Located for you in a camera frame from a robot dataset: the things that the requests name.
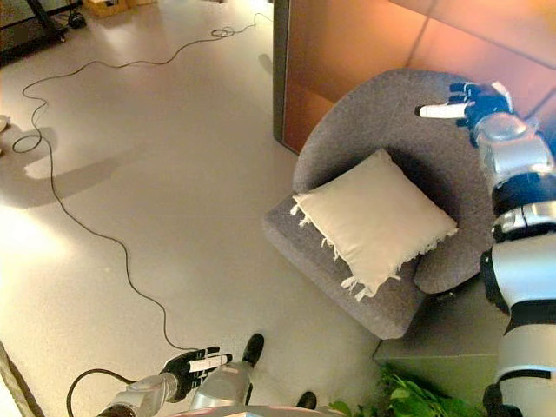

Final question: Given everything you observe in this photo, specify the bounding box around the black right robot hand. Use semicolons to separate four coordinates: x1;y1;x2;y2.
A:
414;80;516;131

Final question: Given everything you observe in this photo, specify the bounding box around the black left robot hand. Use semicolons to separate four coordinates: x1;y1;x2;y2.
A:
159;346;234;403

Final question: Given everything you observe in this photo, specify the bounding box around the cream fringed pillow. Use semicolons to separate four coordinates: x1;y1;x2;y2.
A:
289;148;460;301

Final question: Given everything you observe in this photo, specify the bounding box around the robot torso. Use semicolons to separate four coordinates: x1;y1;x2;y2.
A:
167;403;325;417

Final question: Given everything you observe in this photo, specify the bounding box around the black left robot foot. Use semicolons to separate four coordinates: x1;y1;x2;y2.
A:
241;333;265;366

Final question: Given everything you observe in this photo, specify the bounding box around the gray fabric armchair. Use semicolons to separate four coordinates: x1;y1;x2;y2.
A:
262;68;500;341

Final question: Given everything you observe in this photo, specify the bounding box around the brown wooden partition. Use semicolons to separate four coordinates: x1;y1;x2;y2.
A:
272;0;556;156

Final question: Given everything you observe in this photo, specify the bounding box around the gray rug edge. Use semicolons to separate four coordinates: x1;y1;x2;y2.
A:
0;341;44;417

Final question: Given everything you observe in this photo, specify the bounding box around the green leafy plant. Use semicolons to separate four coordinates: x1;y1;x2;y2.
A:
328;363;486;417

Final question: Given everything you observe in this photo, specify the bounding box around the cardboard box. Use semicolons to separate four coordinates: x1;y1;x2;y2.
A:
82;0;158;18

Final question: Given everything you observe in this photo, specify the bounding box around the black wheeled stand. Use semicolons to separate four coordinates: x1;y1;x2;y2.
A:
0;0;70;60

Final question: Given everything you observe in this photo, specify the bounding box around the long thin floor cable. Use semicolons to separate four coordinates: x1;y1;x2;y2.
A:
11;11;275;417

